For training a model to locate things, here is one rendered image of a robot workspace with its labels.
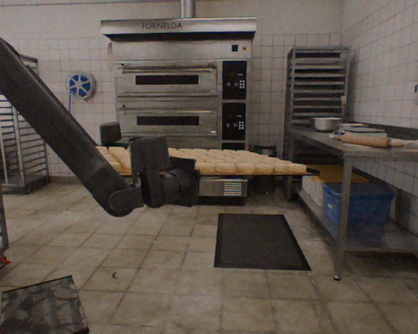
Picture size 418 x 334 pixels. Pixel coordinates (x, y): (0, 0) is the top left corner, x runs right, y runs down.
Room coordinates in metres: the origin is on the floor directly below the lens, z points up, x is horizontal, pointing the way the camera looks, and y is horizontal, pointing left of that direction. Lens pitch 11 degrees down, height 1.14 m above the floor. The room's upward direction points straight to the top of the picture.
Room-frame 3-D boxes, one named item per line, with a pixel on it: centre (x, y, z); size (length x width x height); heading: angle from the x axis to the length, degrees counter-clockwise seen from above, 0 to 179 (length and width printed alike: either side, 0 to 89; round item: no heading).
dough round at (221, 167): (0.79, -0.05, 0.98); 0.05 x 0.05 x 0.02
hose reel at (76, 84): (4.58, 1.78, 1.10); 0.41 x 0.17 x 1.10; 86
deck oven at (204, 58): (3.92, 0.24, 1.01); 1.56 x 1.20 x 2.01; 86
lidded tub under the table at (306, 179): (3.34, -1.30, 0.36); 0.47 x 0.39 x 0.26; 84
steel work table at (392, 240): (2.80, -1.26, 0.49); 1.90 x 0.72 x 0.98; 176
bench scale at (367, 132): (2.52, -1.21, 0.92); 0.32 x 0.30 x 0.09; 93
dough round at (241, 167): (0.81, -0.11, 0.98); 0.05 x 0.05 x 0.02
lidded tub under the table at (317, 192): (2.94, -1.27, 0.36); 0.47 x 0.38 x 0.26; 86
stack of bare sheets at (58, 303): (1.56, 0.92, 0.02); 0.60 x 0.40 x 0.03; 30
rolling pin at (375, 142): (2.15, -1.09, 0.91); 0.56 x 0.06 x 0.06; 24
